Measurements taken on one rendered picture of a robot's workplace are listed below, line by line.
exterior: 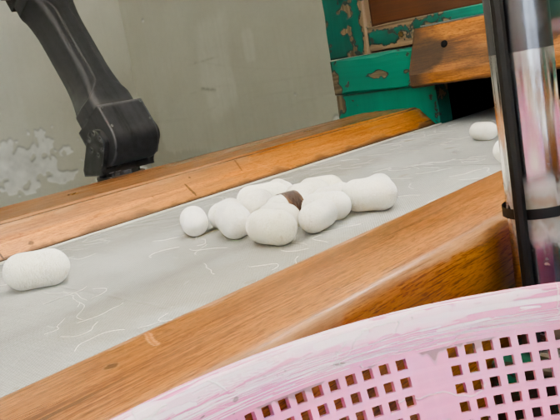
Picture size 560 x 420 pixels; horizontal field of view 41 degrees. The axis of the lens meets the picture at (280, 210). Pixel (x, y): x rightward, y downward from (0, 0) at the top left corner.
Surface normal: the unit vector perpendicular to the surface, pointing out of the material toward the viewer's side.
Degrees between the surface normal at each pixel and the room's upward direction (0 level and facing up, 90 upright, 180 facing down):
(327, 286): 0
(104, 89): 60
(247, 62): 90
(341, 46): 92
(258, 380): 75
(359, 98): 88
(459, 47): 67
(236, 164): 45
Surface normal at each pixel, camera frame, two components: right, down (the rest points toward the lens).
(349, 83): -0.69, 0.25
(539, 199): -0.26, 0.22
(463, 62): -0.67, -0.15
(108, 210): 0.39, -0.68
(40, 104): 0.73, 0.00
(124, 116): 0.54, -0.48
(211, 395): 0.52, -0.21
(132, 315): -0.17, -0.97
